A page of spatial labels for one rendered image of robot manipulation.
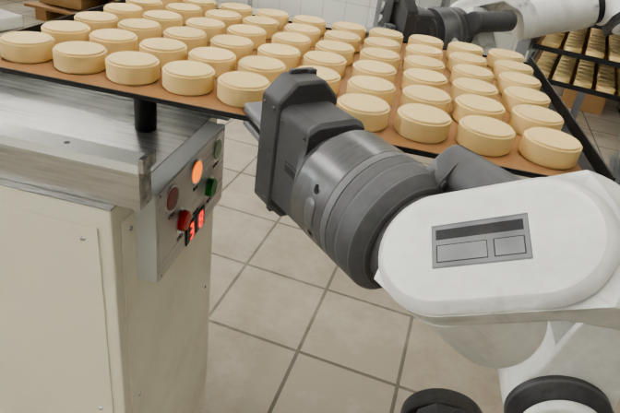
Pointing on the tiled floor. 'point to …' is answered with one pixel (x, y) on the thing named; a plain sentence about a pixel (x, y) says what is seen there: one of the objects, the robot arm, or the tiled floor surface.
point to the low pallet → (49, 10)
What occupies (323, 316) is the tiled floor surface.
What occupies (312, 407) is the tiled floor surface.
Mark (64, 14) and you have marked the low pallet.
